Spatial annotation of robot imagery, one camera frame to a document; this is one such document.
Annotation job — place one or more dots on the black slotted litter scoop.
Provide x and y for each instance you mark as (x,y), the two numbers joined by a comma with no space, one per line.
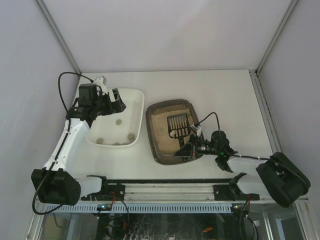
(180,124)

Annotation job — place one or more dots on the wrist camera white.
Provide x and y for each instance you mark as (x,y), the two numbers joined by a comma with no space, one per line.
(196,129)
(101,81)

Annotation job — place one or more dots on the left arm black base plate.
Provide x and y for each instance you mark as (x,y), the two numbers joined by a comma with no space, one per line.
(113,191)

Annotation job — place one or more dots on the dark brown litter box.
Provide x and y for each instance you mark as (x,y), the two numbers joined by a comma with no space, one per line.
(162,141)

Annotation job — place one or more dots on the aluminium front mounting rail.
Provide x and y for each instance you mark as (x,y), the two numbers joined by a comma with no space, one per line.
(136,191)

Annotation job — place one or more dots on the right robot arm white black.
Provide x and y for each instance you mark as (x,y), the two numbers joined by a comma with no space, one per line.
(275,175)

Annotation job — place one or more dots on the aluminium left corner post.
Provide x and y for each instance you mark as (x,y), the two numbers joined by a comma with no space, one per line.
(53,27)

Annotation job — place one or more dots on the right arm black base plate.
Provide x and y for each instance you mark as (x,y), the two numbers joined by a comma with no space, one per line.
(231,191)

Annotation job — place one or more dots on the grey slotted cable duct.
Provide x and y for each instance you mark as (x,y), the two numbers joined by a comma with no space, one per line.
(149,208)

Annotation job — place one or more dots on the aluminium right corner post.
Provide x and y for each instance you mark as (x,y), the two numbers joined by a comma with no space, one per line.
(277,34)

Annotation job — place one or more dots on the aluminium corner post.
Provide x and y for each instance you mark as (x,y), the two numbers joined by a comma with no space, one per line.
(53,27)
(277,34)

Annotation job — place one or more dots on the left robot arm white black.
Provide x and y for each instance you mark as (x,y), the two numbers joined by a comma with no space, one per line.
(79,119)

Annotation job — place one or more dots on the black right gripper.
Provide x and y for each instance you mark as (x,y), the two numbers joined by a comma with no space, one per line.
(191,146)

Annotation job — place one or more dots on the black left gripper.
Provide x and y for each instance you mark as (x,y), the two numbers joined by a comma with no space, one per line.
(110,100)

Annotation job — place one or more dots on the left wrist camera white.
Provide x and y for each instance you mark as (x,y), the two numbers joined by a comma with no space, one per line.
(101,81)

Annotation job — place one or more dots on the white plastic waste bin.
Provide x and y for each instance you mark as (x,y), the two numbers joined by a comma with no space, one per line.
(105,126)

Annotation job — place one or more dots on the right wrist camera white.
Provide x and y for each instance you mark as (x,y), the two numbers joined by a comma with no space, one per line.
(196,129)

